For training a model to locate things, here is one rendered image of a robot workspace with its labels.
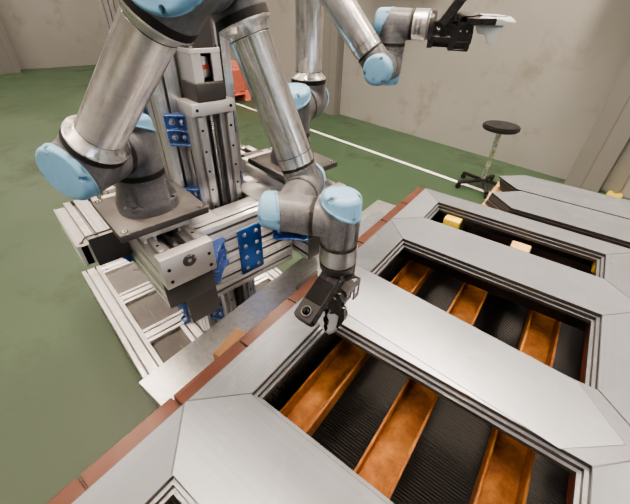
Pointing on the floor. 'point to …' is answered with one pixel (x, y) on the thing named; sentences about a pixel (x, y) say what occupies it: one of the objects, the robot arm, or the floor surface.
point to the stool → (490, 152)
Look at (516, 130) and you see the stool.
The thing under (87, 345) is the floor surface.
